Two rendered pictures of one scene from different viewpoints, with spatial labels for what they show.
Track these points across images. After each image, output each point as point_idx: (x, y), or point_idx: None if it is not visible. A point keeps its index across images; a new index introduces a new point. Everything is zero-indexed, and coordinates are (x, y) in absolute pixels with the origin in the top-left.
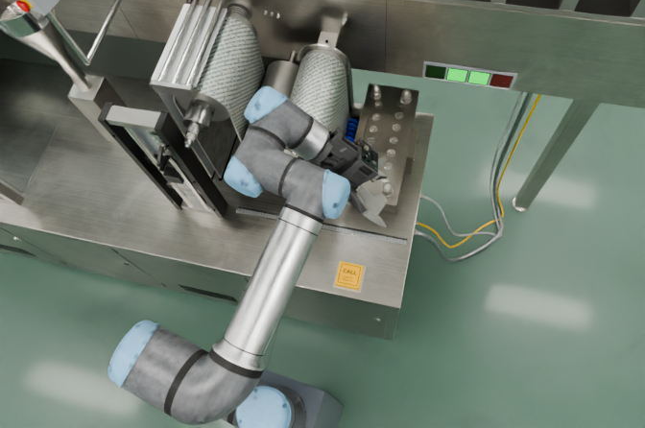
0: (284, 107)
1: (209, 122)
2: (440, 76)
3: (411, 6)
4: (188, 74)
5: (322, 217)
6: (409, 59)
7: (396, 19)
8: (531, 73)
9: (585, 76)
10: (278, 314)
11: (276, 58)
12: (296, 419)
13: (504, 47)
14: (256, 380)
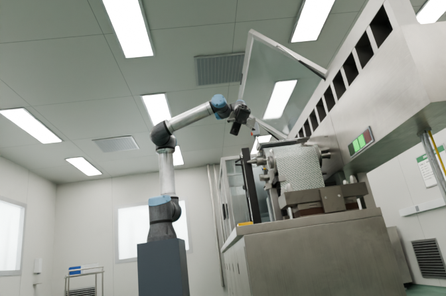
0: (239, 101)
1: (259, 159)
2: (353, 151)
3: (334, 112)
4: (265, 145)
5: (210, 102)
6: (345, 148)
7: (334, 123)
8: (372, 121)
9: (386, 104)
10: (181, 115)
11: (324, 181)
12: (160, 225)
13: (358, 111)
14: (162, 123)
